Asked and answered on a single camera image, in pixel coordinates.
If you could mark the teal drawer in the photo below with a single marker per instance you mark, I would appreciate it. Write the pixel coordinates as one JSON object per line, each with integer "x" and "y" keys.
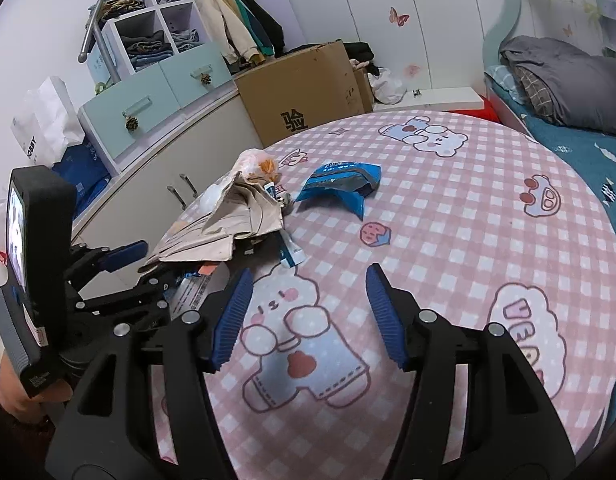
{"x": 195, "y": 72}
{"x": 127, "y": 115}

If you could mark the small white blue packet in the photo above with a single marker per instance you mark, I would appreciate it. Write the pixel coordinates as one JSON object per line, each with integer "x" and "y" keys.
{"x": 291, "y": 252}

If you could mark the grey quilt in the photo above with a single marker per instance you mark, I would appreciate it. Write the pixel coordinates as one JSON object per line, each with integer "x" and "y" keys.
{"x": 568, "y": 85}

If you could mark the folded clothes pile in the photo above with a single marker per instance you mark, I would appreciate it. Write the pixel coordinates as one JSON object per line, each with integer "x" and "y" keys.
{"x": 117, "y": 5}

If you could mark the large cardboard box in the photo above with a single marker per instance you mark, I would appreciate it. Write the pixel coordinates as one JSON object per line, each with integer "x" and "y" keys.
{"x": 298, "y": 90}

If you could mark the person's left hand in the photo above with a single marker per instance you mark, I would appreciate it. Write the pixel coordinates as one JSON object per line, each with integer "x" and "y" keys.
{"x": 17, "y": 395}

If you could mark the brown paper bag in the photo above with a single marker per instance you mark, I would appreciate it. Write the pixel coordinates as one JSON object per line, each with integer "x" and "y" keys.
{"x": 237, "y": 222}

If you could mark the folded grey clothes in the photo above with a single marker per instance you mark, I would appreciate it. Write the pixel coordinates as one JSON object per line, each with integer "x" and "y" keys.
{"x": 150, "y": 47}

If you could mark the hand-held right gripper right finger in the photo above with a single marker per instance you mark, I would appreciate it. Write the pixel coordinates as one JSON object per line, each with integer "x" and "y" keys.
{"x": 385, "y": 317}

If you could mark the pink checked bear blanket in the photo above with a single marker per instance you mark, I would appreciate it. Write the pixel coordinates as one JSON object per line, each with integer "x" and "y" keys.
{"x": 438, "y": 210}

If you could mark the bed with blue sheet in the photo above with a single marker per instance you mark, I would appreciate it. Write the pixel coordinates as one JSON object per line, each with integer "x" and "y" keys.
{"x": 578, "y": 160}

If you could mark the blue snack packet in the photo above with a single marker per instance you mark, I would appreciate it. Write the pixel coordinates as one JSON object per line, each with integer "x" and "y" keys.
{"x": 338, "y": 180}

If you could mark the pink sticker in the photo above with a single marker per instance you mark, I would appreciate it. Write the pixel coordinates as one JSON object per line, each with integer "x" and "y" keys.
{"x": 411, "y": 70}

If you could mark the white printed wrapper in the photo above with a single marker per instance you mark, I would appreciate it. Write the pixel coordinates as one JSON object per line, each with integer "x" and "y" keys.
{"x": 197, "y": 290}

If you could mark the red plastic object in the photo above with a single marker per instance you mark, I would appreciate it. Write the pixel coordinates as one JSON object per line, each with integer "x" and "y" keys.
{"x": 490, "y": 110}

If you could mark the butterfly sticker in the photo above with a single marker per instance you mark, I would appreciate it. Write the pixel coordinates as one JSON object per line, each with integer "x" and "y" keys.
{"x": 399, "y": 16}

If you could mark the white cabinet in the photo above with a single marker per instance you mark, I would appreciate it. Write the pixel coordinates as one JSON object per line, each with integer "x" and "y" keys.
{"x": 207, "y": 130}

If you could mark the white board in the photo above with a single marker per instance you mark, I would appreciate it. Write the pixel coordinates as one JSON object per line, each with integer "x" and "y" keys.
{"x": 438, "y": 96}

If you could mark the white paper bag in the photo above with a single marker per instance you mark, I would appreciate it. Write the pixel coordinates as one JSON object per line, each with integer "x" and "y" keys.
{"x": 42, "y": 120}

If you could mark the checked pillow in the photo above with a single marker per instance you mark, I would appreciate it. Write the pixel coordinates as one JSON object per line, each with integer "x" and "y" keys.
{"x": 535, "y": 87}

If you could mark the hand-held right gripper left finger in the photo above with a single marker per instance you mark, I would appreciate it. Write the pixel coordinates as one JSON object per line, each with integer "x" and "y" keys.
{"x": 231, "y": 317}

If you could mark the beige hanging jacket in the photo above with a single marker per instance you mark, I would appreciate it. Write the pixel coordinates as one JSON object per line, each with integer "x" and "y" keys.
{"x": 227, "y": 25}

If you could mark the blue shopping bag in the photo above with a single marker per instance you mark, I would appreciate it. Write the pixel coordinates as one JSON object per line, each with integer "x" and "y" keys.
{"x": 82, "y": 170}

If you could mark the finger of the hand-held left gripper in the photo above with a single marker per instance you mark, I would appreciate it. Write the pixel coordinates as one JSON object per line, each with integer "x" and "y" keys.
{"x": 127, "y": 252}
{"x": 155, "y": 285}

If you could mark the dark hanging clothes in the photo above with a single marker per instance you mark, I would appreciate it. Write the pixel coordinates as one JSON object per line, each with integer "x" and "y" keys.
{"x": 263, "y": 20}

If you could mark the white plastic bag with peels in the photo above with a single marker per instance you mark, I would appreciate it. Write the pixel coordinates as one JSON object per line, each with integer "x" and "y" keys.
{"x": 252, "y": 160}

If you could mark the dark clothes pile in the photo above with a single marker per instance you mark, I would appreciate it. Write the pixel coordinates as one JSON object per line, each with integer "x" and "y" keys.
{"x": 360, "y": 52}

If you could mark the white wardrobe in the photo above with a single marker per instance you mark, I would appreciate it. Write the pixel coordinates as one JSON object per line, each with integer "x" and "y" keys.
{"x": 363, "y": 0}

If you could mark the metal rod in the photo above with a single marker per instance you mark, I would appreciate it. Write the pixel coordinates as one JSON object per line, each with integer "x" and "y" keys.
{"x": 100, "y": 15}

